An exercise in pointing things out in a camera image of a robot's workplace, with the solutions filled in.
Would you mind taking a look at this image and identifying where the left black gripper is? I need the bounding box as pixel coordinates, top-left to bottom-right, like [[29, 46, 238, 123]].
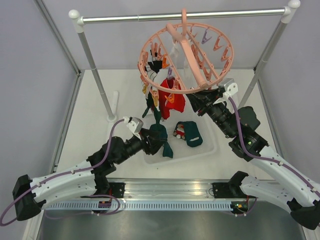
[[116, 127, 168, 165]]

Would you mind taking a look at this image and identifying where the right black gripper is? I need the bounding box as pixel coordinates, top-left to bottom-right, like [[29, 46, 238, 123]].
[[185, 86, 236, 138]]

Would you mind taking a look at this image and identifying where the teal sock front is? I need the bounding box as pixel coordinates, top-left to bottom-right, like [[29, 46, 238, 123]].
[[149, 123, 175, 160]]

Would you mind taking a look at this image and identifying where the teal reindeer sock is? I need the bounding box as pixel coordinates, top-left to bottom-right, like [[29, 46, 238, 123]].
[[172, 121, 203, 148]]

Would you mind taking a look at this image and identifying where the green patterned sock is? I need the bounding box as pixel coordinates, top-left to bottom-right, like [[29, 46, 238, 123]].
[[142, 93, 162, 124]]

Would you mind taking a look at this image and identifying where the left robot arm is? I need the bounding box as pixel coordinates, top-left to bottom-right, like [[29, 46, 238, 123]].
[[12, 128, 167, 221]]

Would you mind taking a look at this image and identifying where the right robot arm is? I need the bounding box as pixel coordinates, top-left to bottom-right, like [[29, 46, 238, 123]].
[[187, 89, 320, 230]]

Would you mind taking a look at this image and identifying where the pink round clip hanger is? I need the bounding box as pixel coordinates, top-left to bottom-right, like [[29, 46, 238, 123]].
[[137, 19, 234, 97]]

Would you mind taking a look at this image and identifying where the red sock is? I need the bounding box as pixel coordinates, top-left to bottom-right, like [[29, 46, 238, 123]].
[[158, 77, 186, 120]]

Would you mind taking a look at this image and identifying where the purple clothes peg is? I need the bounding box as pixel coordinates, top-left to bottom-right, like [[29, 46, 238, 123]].
[[166, 66, 174, 80], [201, 28, 212, 45]]

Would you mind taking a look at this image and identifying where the orange clothes peg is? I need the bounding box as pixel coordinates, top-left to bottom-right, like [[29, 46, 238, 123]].
[[161, 55, 170, 69]]

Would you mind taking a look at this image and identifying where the white plastic basket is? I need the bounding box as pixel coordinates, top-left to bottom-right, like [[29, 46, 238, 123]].
[[143, 115, 217, 166]]

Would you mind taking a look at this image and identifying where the black white striped sock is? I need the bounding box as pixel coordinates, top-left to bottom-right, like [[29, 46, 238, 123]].
[[144, 52, 163, 77]]

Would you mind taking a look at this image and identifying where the metal clothes rack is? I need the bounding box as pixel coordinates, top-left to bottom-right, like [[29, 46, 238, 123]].
[[68, 0, 301, 122]]

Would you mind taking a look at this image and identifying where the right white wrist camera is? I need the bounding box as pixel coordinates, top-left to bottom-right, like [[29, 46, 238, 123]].
[[217, 78, 239, 103]]

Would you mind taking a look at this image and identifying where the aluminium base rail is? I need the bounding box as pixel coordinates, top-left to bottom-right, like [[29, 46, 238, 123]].
[[108, 177, 228, 201]]

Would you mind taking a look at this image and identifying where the white slotted cable duct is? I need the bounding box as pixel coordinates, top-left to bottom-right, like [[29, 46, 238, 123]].
[[46, 200, 233, 211]]

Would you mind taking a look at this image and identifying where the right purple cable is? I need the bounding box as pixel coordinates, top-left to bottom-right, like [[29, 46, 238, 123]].
[[228, 97, 320, 193]]

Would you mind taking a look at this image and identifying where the purple cable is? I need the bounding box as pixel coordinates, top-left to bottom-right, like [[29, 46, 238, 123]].
[[228, 97, 320, 193], [0, 118, 126, 227]]

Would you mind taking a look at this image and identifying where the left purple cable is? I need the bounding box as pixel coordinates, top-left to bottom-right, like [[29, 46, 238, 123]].
[[0, 118, 126, 227]]

